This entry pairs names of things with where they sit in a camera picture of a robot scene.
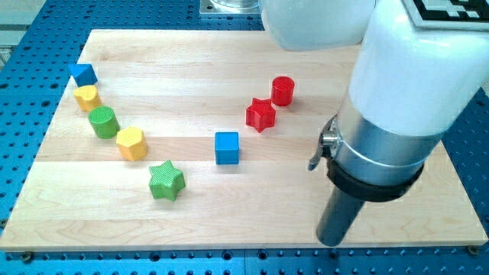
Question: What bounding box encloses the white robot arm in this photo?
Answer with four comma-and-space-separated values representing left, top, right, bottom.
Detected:
259, 0, 488, 202

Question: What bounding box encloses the blue cube block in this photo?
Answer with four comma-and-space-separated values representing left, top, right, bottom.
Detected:
215, 131, 240, 165

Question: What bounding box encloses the red star block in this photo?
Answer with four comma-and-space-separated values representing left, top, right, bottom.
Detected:
245, 98, 276, 133

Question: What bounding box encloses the red cylinder block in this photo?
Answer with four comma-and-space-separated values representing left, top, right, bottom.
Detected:
270, 76, 295, 106

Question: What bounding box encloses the wooden board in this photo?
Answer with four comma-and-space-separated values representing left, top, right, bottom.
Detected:
0, 29, 489, 253

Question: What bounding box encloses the green star block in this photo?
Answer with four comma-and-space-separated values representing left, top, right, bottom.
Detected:
148, 160, 186, 202

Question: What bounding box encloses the yellow hexagon block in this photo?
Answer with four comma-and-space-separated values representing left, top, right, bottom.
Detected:
116, 126, 148, 161

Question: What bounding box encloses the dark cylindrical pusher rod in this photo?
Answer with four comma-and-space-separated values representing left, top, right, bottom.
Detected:
316, 187, 364, 247

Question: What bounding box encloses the green cylinder block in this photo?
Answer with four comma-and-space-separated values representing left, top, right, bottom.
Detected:
88, 105, 120, 139

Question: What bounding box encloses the yellow heart block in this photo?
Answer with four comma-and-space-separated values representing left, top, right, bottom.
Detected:
73, 85, 102, 112

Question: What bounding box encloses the blue triangle block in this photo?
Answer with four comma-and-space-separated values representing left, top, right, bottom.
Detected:
68, 63, 98, 86

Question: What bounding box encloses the black white fiducial marker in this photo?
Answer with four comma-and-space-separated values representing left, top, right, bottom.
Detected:
402, 0, 488, 32

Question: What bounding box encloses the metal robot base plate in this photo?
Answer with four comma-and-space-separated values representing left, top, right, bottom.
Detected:
199, 0, 260, 15

